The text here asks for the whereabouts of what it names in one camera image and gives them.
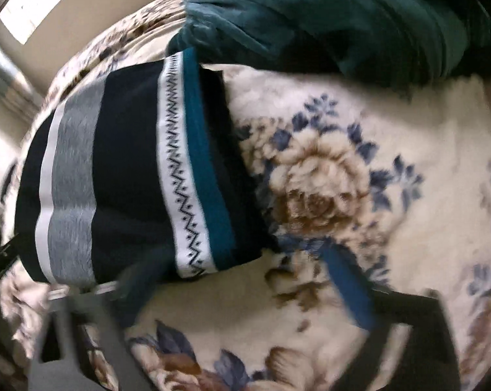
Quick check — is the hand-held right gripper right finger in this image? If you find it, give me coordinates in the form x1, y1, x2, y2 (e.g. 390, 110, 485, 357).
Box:
324, 248, 463, 391

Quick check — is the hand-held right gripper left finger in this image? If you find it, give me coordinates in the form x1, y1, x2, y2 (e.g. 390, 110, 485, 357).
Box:
28, 248, 175, 391

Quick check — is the striped knit sweater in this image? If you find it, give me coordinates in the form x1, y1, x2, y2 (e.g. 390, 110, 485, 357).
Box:
15, 47, 279, 286

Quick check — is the floral plush blanket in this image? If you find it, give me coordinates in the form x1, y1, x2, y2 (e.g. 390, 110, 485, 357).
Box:
0, 0, 491, 391

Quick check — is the dark green cloth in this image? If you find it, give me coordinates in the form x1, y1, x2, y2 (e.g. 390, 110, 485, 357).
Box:
165, 0, 491, 92

